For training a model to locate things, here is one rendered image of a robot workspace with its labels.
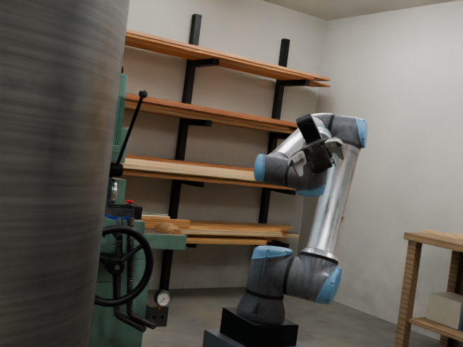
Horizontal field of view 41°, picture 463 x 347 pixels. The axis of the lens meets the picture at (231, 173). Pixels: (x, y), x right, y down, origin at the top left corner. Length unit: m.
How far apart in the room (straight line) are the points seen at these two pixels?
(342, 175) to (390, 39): 3.49
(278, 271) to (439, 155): 3.10
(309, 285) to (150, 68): 3.27
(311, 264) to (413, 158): 3.18
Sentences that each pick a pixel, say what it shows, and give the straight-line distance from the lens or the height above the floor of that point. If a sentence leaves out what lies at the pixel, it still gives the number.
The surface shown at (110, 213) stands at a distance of 2.27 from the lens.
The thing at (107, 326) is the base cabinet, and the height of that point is 0.54.
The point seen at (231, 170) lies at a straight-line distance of 5.08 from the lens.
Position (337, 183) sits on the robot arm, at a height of 1.19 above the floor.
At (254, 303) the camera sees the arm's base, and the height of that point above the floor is 0.70.
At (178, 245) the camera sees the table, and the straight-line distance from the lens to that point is 2.47.
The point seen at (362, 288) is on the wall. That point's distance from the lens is 5.69.
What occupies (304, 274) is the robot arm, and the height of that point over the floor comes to 0.84.
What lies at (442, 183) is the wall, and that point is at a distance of 5.17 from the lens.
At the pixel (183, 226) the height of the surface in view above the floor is 0.91.
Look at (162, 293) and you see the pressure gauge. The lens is 2.42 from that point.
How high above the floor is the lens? 1.25
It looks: 2 degrees down
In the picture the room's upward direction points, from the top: 7 degrees clockwise
